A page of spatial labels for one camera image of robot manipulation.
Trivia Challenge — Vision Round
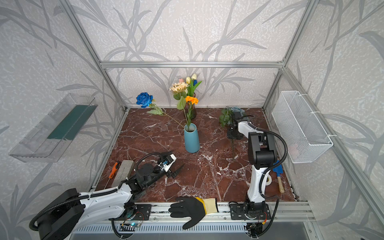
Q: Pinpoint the white tape roll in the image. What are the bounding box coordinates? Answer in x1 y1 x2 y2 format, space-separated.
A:
266 174 272 186

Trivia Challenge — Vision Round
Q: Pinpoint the white tulip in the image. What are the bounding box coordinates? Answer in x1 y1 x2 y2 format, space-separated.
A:
189 74 201 97

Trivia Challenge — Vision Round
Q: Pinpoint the grey sharpening stone block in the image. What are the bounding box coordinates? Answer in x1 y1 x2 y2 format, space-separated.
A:
111 160 135 187

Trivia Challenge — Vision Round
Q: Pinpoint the pink glass vase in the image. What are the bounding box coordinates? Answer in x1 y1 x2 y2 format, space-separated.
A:
185 103 197 120

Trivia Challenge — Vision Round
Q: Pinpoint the white wire basket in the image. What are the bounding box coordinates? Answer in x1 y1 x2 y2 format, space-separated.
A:
272 91 334 164

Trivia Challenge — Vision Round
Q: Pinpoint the cream sunflower stem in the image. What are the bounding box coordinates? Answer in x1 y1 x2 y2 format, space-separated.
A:
170 82 195 132

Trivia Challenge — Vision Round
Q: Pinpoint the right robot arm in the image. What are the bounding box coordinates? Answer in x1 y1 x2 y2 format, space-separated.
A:
227 112 288 212

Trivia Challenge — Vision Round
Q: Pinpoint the orange handled screwdriver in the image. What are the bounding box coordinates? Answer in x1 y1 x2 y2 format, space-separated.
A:
104 162 120 189

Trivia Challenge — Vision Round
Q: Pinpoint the teal ceramic vase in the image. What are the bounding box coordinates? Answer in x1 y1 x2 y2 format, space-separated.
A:
184 123 200 153

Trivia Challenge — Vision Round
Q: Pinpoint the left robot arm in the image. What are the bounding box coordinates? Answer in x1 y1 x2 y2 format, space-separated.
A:
29 155 180 240

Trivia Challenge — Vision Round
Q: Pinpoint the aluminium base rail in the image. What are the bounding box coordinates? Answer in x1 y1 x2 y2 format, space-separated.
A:
62 201 316 224

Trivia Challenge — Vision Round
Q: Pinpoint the pink object in basket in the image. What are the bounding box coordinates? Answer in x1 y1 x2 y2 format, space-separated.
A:
289 144 300 160

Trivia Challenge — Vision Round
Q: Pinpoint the orange marigold flower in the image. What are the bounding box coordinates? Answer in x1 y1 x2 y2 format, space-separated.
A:
185 96 199 132

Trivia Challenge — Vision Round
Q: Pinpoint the blue rose stem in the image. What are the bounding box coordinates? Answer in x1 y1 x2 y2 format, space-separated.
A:
136 92 182 127

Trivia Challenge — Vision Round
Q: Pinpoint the black and yellow work glove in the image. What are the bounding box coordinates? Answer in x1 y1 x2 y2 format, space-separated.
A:
168 197 219 230

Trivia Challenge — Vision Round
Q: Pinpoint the blue green flower bouquet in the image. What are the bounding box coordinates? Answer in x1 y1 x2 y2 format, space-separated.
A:
219 106 244 160

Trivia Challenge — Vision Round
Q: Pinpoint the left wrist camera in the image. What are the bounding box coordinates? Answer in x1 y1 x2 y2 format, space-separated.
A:
158 152 177 172

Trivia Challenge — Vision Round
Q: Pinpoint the clear acrylic wall shelf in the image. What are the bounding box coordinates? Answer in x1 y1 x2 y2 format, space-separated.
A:
9 94 98 163

